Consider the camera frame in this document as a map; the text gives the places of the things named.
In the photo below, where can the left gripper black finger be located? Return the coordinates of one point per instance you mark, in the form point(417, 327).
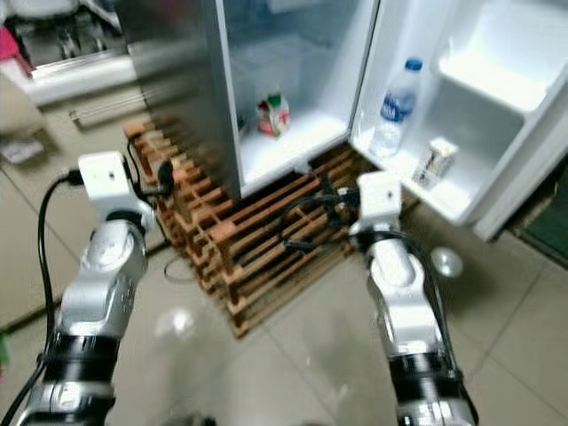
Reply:
point(167, 177)

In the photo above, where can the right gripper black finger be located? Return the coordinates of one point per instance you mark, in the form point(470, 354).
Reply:
point(326, 193)

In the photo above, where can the white fridge door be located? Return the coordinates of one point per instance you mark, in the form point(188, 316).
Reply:
point(488, 124)

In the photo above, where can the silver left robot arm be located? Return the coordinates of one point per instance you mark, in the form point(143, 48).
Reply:
point(111, 284)

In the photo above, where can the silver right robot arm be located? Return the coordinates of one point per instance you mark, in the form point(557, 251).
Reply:
point(404, 302)

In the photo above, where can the grey fridge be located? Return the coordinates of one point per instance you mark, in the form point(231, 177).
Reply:
point(177, 80)

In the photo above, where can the wooden slatted rack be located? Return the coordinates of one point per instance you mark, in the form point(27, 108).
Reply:
point(257, 257)

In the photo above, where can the red green milk carton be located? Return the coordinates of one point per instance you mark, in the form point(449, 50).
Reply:
point(273, 115)

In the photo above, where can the small white drink carton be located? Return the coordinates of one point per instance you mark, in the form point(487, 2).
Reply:
point(435, 164)

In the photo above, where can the clear blue-capped water bottle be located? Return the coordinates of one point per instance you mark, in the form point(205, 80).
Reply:
point(397, 106)

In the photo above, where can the white kitchen counter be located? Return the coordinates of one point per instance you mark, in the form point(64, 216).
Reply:
point(71, 89)

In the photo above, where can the white paper label tag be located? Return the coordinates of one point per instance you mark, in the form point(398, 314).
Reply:
point(22, 149)

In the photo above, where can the small beige folded cloth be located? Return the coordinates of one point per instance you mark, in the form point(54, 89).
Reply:
point(13, 106)

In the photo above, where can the steel gas stove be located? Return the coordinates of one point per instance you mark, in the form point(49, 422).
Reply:
point(71, 40)

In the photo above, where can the pink-red plastic item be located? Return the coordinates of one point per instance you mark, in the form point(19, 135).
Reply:
point(9, 44)

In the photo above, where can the dark green floor mat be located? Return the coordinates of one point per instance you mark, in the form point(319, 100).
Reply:
point(546, 222)

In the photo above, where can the white cooking pot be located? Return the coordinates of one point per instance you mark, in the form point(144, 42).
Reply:
point(44, 7)

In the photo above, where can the green plastic bin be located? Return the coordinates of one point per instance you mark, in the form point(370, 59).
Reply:
point(3, 351)

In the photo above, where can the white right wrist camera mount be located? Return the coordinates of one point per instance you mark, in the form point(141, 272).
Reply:
point(378, 200)

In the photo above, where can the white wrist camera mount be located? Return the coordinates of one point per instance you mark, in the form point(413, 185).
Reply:
point(378, 200)
point(106, 182)

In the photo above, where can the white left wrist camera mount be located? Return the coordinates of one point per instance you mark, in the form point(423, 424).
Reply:
point(106, 182)

